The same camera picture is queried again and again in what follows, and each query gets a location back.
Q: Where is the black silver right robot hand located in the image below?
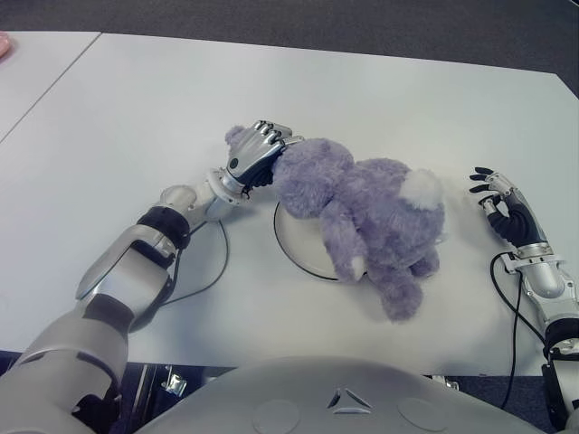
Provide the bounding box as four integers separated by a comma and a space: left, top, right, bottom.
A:
469, 165, 552, 250

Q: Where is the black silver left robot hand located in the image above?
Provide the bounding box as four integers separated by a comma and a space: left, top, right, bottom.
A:
223, 119, 304, 190

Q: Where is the white plate black rim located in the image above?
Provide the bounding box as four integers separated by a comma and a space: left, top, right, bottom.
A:
273, 198, 365, 282

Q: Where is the purple plush rabbit doll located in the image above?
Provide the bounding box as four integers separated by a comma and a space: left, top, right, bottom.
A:
224, 125, 448, 323

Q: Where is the grey robot torso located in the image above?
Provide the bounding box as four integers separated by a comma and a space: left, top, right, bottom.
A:
135, 356, 562, 434

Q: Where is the looped black arm cable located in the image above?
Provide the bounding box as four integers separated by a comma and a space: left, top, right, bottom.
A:
491, 251, 548, 347

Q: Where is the long thin black cable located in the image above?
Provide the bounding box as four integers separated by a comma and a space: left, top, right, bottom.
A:
499, 270, 521, 412
160, 216, 231, 308

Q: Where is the metal table bracket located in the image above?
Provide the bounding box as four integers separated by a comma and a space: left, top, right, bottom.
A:
432, 373, 465, 392
162, 373, 190, 395

